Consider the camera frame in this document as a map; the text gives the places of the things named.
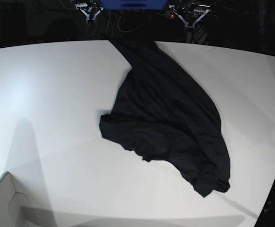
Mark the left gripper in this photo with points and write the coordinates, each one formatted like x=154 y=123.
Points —
x=189 y=8

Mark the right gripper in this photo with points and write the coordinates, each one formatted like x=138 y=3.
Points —
x=91 y=10

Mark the black t-shirt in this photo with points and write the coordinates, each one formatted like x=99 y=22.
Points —
x=162 y=114

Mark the blue plastic bin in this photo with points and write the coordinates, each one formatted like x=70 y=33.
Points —
x=133 y=4

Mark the black power strip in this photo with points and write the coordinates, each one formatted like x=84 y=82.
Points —
x=187 y=16

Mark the white cardboard box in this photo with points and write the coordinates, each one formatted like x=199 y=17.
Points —
x=11 y=214

